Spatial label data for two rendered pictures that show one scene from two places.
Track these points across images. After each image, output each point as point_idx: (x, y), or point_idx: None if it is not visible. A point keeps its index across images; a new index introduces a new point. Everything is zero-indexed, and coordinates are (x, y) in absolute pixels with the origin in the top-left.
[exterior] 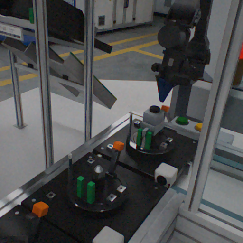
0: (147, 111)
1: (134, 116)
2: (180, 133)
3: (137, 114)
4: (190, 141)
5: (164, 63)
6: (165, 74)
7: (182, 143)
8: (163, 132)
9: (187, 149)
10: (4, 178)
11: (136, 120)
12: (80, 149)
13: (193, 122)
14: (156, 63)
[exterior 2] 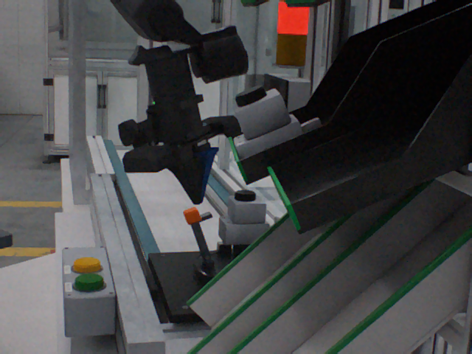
0: (258, 200)
1: (157, 327)
2: (140, 277)
3: (136, 330)
4: (163, 258)
5: (200, 122)
6: (228, 127)
7: (181, 261)
8: (198, 261)
9: (192, 255)
10: None
11: (182, 310)
12: None
13: (68, 279)
14: (161, 148)
